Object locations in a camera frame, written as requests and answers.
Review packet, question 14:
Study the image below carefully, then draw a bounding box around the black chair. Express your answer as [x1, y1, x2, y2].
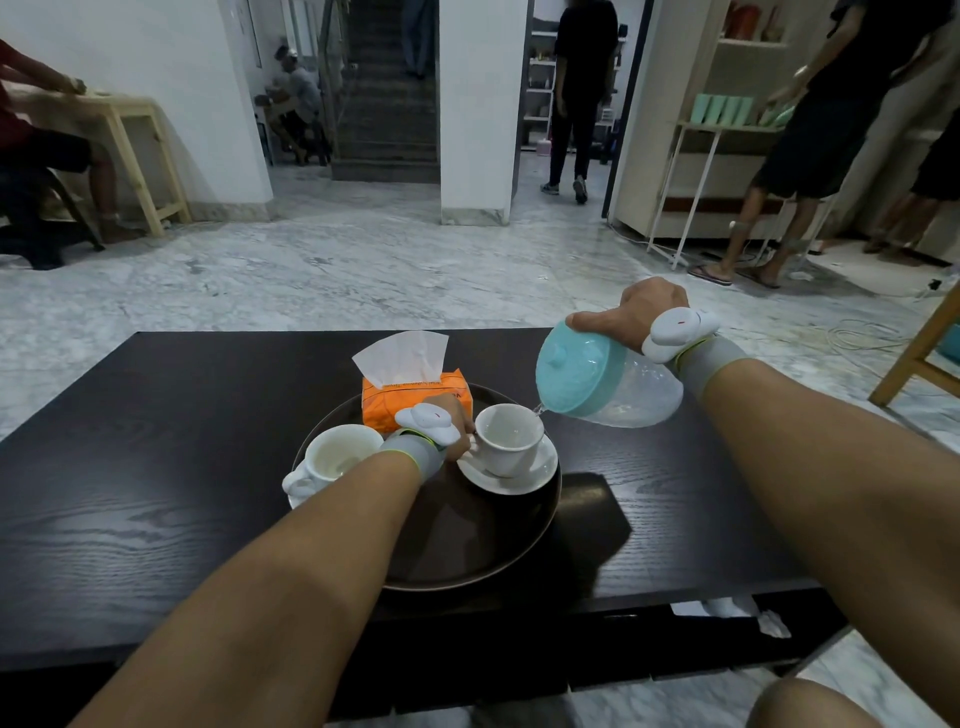
[0, 166, 107, 272]

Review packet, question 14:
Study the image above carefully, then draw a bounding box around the round brown tray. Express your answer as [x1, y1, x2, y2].
[290, 382, 564, 594]

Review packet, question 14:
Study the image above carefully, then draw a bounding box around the person's right forearm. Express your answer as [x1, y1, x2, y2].
[697, 358, 960, 723]

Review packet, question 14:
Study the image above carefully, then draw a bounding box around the orange tissue pack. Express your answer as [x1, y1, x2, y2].
[351, 330, 475, 437]

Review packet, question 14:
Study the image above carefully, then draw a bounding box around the white metal stand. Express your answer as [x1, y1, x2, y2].
[645, 120, 835, 272]

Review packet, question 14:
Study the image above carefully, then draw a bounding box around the person's left forearm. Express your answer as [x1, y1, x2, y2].
[69, 448, 426, 728]

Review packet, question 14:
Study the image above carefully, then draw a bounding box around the light wooden table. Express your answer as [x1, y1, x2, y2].
[3, 82, 193, 240]

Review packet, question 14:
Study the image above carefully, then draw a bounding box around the staircase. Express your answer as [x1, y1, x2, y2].
[330, 0, 442, 184]

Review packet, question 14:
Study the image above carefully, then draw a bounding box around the black wooden table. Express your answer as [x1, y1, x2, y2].
[0, 327, 853, 723]

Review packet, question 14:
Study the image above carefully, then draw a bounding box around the white cable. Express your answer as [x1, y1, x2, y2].
[783, 318, 925, 378]

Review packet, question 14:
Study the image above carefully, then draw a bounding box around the grey wristband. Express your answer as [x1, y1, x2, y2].
[378, 430, 446, 482]
[673, 334, 751, 400]

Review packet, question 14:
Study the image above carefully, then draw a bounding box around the wooden chair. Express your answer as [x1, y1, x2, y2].
[867, 283, 960, 411]

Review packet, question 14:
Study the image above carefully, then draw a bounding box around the person's left hand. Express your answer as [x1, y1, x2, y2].
[427, 393, 479, 463]

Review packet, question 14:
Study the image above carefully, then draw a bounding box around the cream cabinet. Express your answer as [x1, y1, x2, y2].
[609, 0, 843, 242]

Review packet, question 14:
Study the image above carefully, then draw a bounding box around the white cup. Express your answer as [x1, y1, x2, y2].
[281, 423, 386, 501]
[469, 403, 547, 480]

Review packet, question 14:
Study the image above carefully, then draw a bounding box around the red vase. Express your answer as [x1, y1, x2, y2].
[725, 3, 763, 42]

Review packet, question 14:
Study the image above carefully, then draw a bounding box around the person's right hand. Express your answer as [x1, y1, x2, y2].
[566, 276, 691, 354]

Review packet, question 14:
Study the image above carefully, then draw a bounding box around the white wrist tracker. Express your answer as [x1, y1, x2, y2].
[640, 306, 722, 366]
[394, 402, 462, 448]

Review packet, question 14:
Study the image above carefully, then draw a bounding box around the clear jug with blue lid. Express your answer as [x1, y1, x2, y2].
[534, 318, 686, 430]

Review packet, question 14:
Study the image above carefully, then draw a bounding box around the person's right leg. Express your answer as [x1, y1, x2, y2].
[745, 678, 888, 728]

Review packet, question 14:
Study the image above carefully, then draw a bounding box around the white storage shelf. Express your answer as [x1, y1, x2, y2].
[522, 30, 558, 148]

